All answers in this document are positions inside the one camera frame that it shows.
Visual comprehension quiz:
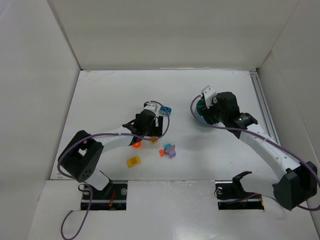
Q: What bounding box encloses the orange round lego piece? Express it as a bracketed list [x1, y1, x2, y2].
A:
[132, 141, 142, 149]

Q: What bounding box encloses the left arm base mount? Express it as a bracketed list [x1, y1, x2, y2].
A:
[78, 180, 128, 211]

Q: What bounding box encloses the small orange lego piece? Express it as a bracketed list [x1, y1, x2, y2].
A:
[159, 149, 165, 157]

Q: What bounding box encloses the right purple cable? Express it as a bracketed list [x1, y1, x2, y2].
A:
[189, 94, 320, 211]

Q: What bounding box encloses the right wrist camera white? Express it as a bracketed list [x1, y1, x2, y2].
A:
[201, 85, 217, 109]

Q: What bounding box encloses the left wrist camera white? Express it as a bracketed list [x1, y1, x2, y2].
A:
[143, 101, 158, 114]

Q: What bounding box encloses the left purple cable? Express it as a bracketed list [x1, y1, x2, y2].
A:
[56, 100, 171, 240]

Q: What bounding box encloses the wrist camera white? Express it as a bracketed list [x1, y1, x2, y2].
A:
[201, 85, 217, 109]
[143, 101, 158, 114]

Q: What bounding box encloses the small orange-yellow lego brick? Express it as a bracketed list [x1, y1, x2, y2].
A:
[150, 136, 158, 144]

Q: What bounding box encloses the yellow lego brick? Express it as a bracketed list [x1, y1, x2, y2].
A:
[127, 156, 141, 168]

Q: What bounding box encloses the aluminium rail right edge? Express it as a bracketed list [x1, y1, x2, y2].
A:
[249, 70, 280, 144]

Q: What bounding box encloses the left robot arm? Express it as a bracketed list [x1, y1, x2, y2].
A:
[57, 109, 164, 198]

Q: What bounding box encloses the teal lego block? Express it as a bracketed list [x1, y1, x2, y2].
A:
[159, 106, 172, 116]

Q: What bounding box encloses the purple cable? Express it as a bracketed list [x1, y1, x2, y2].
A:
[56, 100, 171, 240]
[189, 94, 320, 211]

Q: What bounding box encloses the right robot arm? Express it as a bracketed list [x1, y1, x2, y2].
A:
[196, 86, 320, 210]

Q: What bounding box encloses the teal round divided container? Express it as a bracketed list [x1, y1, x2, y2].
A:
[195, 98, 207, 127]

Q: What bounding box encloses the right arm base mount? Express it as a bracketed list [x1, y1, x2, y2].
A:
[214, 171, 265, 211]

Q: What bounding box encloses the purple lego figure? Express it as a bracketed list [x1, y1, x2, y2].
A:
[163, 143, 177, 158]

